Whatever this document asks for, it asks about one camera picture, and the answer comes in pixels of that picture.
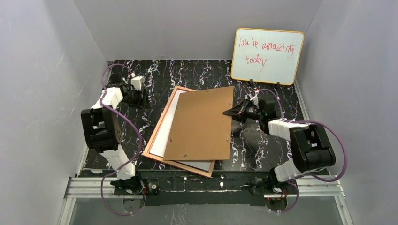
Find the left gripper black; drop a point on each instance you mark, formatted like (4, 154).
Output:
(138, 96)

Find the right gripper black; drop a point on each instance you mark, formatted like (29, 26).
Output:
(241, 110)

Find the brown backing board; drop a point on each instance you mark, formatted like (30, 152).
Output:
(200, 130)

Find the sky and sea photo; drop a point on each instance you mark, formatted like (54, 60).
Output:
(161, 135)

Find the pink wooden photo frame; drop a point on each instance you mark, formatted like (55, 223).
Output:
(177, 165)

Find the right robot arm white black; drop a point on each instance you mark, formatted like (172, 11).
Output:
(310, 146)

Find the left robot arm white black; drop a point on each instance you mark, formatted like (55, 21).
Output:
(101, 129)

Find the whiteboard with red writing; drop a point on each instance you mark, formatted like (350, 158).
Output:
(266, 56)

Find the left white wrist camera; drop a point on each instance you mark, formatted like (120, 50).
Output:
(137, 81)

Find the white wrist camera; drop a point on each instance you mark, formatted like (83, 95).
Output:
(253, 97)
(137, 81)

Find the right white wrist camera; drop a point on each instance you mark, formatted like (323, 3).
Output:
(253, 97)

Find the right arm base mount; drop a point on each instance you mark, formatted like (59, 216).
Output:
(273, 189)

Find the aluminium rail at front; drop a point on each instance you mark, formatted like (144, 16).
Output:
(97, 187)

